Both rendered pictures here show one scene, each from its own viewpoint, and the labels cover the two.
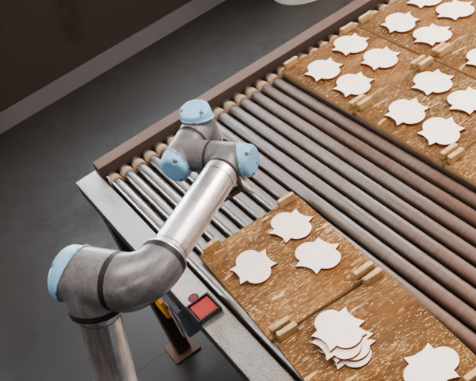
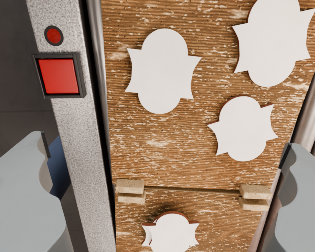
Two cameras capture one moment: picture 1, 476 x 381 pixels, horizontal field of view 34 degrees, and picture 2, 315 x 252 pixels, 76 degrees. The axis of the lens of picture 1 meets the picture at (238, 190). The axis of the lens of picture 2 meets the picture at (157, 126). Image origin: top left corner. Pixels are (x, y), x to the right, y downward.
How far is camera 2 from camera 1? 205 cm
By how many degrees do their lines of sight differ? 75
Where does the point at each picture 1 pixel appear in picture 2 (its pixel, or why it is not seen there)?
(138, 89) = not seen: outside the picture
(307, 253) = (236, 118)
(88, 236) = not seen: outside the picture
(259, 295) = (138, 124)
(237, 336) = (85, 144)
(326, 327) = (164, 229)
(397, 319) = (224, 240)
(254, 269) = (159, 83)
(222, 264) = (125, 18)
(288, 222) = (275, 32)
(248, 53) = not seen: outside the picture
